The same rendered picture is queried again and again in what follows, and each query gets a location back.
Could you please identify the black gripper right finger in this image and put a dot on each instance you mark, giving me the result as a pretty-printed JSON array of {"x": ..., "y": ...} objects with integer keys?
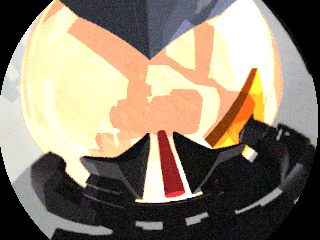
[{"x": 198, "y": 161}]

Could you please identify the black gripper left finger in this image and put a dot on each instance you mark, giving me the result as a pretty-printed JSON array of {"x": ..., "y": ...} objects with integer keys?
[{"x": 130, "y": 167}]

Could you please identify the red peg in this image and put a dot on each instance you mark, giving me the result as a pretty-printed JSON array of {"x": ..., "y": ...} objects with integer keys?
[{"x": 172, "y": 184}]

